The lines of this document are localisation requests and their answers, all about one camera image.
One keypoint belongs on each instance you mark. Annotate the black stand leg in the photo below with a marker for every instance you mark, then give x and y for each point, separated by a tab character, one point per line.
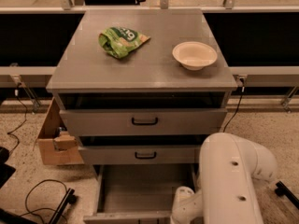
282	190
69	198

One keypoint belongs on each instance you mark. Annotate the black stand leg right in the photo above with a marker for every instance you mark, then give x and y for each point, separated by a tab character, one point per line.
282	190

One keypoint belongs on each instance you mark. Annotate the grey drawer cabinet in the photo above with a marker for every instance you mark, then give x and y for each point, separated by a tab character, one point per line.
148	78

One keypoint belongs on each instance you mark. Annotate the grey middle drawer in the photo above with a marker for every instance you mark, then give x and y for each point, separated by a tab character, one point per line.
116	155

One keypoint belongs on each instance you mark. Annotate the black stand leg left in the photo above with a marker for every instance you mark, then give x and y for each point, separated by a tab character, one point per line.
69	198

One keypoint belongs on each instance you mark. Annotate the white bowl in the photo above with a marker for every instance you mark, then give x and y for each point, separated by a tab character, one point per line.
194	55

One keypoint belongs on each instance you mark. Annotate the grey bottom drawer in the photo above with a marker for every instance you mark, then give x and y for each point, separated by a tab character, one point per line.
138	194

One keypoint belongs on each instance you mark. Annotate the cardboard box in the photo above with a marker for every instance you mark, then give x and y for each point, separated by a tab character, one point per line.
56	145

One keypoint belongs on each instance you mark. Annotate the green chip bag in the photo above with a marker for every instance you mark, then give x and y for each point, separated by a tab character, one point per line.
120	41

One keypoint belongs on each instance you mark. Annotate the grey drawer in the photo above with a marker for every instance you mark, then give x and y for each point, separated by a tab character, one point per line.
116	155
125	122
138	194

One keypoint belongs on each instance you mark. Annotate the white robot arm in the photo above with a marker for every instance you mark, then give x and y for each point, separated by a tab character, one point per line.
228	165

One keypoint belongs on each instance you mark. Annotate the grey top drawer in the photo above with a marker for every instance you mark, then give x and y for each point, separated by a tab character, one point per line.
125	122

